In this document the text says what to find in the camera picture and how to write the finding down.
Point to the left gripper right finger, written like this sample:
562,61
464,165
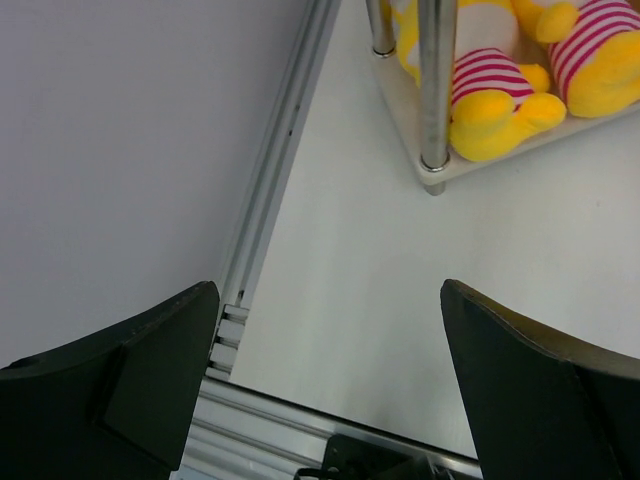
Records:
540,403

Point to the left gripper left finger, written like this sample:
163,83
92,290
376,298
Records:
116,404

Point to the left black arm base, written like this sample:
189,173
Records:
346,458

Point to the yellow plush lower shelf left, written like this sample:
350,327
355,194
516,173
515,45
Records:
496,102

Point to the white two-tier shelf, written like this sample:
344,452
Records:
413,45

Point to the aluminium front rail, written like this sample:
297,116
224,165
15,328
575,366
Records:
239,433

